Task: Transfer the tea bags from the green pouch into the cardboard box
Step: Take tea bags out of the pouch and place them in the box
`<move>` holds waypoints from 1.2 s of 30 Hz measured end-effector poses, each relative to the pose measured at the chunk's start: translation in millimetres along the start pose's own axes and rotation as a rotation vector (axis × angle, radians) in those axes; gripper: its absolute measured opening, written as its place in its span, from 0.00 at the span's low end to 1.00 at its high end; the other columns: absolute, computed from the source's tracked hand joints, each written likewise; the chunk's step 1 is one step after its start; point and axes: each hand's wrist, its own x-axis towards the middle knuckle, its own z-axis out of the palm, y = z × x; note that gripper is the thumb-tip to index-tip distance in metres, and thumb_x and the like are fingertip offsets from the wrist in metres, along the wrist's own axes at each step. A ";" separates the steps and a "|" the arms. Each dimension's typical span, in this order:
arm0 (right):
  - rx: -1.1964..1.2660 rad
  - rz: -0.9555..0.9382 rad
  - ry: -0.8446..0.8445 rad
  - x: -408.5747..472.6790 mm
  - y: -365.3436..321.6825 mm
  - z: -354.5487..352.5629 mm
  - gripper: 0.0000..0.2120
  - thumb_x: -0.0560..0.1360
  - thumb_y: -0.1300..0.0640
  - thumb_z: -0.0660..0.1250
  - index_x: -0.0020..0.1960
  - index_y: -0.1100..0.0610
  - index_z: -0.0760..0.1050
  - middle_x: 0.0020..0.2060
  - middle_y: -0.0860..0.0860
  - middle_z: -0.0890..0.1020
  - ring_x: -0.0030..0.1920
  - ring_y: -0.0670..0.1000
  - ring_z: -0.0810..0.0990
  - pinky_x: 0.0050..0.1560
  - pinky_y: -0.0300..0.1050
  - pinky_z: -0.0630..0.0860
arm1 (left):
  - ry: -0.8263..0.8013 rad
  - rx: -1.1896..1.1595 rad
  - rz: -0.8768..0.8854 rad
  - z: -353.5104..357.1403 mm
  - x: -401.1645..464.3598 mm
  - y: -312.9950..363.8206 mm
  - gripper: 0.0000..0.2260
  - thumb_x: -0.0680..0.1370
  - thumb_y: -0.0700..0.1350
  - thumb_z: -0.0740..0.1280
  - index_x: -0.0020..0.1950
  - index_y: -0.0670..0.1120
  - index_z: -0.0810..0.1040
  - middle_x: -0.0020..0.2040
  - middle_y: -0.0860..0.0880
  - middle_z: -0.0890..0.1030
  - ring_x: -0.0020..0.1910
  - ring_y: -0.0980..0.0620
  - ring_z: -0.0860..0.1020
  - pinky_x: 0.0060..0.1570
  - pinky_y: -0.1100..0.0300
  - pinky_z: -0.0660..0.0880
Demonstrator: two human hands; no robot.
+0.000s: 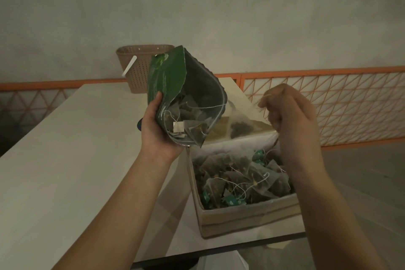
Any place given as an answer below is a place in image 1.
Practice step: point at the person's left hand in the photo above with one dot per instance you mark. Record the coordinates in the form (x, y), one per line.
(156, 140)

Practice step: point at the person's right hand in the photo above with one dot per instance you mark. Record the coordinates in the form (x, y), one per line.
(297, 124)

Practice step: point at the pyramid tea bag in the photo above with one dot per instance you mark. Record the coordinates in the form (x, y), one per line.
(240, 127)

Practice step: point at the green foil pouch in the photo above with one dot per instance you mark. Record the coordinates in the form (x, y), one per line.
(167, 73)

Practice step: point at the beige paper box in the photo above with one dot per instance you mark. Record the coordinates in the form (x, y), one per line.
(246, 219)

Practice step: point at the person's left forearm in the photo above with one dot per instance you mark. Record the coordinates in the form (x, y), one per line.
(114, 219)

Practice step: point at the person's right forearm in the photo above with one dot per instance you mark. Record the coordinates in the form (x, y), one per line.
(332, 225)

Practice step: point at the round purple sticker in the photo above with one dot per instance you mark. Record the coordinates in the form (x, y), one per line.
(139, 125)

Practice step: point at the orange mesh fence panel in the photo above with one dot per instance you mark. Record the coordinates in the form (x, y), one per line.
(348, 108)
(31, 105)

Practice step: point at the brown plastic basket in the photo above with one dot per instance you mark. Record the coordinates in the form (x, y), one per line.
(139, 67)

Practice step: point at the black table base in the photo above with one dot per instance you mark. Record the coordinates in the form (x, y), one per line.
(164, 265)

